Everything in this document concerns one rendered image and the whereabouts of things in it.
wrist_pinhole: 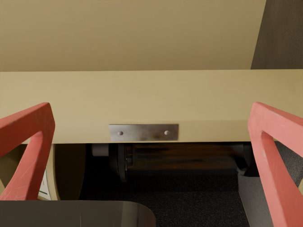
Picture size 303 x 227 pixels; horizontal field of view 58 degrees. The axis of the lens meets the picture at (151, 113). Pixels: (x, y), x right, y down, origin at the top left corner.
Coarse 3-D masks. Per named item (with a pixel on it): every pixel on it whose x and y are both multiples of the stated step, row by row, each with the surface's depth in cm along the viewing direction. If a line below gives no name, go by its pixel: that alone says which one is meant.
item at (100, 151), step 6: (96, 144) 43; (102, 144) 43; (108, 144) 43; (114, 144) 40; (96, 150) 43; (102, 150) 43; (108, 150) 41; (114, 150) 40; (114, 156) 40; (114, 162) 40; (114, 168) 41
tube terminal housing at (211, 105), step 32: (0, 96) 31; (32, 96) 31; (64, 96) 31; (96, 96) 31; (128, 96) 31; (160, 96) 31; (192, 96) 31; (224, 96) 31; (256, 96) 31; (288, 96) 31; (64, 128) 28; (96, 128) 28; (192, 128) 28; (224, 128) 28; (0, 160) 32; (0, 192) 34
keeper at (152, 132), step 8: (112, 128) 28; (120, 128) 28; (128, 128) 28; (136, 128) 28; (144, 128) 28; (152, 128) 28; (160, 128) 28; (168, 128) 28; (176, 128) 28; (112, 136) 28; (120, 136) 28; (128, 136) 28; (136, 136) 28; (144, 136) 28; (152, 136) 28; (160, 136) 28; (168, 136) 28; (176, 136) 28
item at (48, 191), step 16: (64, 144) 50; (80, 144) 51; (48, 160) 35; (64, 160) 50; (80, 160) 51; (48, 176) 35; (64, 176) 49; (80, 176) 50; (48, 192) 36; (64, 192) 46; (80, 192) 48
